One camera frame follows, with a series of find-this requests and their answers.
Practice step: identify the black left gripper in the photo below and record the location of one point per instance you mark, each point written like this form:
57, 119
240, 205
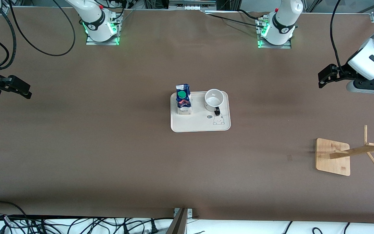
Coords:
343, 73

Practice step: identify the blue white milk carton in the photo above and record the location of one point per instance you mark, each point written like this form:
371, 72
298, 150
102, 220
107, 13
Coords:
184, 104

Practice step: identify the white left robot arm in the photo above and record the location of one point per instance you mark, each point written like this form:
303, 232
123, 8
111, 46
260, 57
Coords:
284, 19

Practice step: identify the cream rabbit print tray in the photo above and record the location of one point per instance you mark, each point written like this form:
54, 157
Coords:
200, 123

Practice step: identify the wooden mug stand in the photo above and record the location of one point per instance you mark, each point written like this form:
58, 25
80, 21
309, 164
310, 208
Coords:
331, 162

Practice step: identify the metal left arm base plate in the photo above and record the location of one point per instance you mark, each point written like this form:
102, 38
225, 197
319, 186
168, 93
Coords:
289, 45

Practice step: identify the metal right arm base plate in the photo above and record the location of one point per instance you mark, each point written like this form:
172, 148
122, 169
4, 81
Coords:
117, 32

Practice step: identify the aluminium rack frame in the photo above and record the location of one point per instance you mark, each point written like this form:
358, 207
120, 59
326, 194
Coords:
192, 4

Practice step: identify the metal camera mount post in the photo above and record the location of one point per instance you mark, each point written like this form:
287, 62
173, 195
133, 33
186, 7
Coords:
180, 222

